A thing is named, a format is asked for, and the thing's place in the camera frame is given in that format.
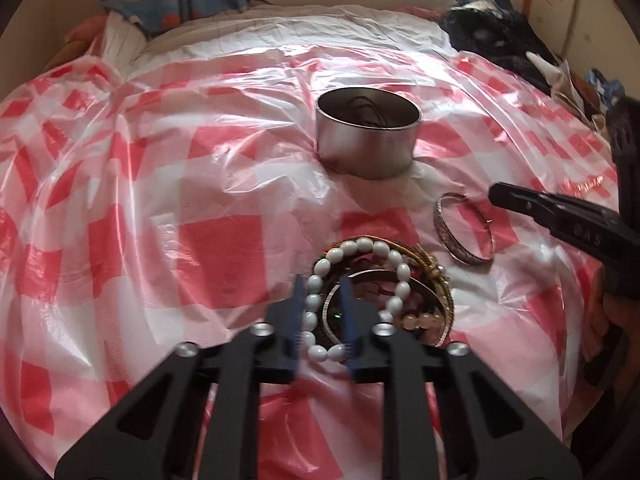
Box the black hair ties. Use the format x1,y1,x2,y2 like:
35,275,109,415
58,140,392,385
344,96,398,128

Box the pile of bangles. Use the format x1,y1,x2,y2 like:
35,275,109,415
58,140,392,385
320,238,456,349

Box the pile of mixed clutter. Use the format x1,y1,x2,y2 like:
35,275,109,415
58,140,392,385
527,51,627,128

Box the round steel bowl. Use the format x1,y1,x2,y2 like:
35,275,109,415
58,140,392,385
315,87,424,181

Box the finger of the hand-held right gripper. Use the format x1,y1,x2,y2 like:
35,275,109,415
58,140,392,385
488,182,640,263

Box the red white checkered plastic sheet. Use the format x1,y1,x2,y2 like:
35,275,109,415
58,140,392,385
0,42,626,480

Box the patterned silver bangle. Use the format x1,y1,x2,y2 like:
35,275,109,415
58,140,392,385
433,192,496,265

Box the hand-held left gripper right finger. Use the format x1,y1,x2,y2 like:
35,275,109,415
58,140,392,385
339,276,584,480

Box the white bead bracelet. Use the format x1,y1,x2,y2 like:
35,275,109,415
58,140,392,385
300,238,414,362

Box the white striped quilt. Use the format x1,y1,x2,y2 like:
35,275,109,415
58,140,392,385
100,4,458,83

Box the person's right hand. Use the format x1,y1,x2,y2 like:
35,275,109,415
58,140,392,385
584,285,626,363

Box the pink pillow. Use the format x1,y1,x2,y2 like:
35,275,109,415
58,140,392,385
64,14,110,58

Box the pale pink bead bracelet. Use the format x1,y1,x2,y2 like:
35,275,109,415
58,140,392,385
398,260,447,332

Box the dark silver-rimmed bangle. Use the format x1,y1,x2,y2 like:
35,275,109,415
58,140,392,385
322,269,451,347

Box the black clothing pile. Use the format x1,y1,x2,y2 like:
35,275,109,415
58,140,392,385
439,2,563,92

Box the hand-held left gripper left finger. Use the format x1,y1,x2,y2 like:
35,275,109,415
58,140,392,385
54,274,307,480

